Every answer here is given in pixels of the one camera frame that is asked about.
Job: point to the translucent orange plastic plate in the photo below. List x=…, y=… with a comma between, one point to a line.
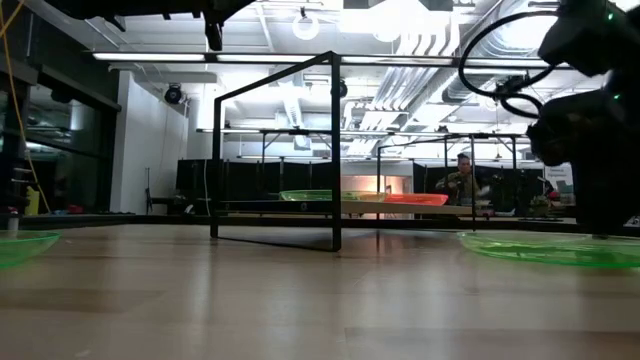
x=417, y=199

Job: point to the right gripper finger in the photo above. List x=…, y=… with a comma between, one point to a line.
x=607, y=200

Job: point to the white bottle with red cap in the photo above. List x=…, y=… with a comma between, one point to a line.
x=13, y=220

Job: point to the yellow bin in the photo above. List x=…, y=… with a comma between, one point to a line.
x=32, y=200

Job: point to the white wall poster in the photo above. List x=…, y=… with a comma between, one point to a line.
x=560, y=182

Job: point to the black background rig frame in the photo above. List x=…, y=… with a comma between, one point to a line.
x=280, y=132

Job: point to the black ceiling speaker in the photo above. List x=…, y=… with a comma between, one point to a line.
x=173, y=94

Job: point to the translucent green plastic plate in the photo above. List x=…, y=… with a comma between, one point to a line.
x=325, y=195
x=550, y=250
x=22, y=247

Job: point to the long LED light bar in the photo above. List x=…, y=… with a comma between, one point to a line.
x=150, y=57

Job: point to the cardboard box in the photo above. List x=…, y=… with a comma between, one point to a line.
x=336, y=150

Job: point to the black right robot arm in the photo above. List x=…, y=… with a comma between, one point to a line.
x=590, y=35

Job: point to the black aluminium rig frame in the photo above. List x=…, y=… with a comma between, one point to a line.
x=150, y=220

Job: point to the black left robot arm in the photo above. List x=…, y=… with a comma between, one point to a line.
x=150, y=6

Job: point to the person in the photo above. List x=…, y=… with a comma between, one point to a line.
x=462, y=185

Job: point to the round white ceiling lamp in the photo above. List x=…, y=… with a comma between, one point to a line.
x=305, y=27

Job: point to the black partition screen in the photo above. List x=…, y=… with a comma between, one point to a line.
x=250, y=180
x=510, y=180

